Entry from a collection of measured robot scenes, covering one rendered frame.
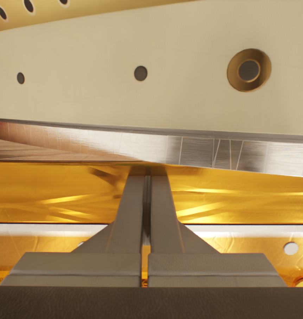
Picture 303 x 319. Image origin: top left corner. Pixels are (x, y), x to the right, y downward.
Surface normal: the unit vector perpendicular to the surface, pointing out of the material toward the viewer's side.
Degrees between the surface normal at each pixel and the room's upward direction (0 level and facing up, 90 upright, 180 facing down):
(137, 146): 90
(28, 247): 90
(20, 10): 62
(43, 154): 180
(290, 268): 92
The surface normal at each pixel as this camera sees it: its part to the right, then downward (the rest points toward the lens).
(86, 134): -0.44, 0.24
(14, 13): -0.41, 0.66
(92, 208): 0.00, 0.27
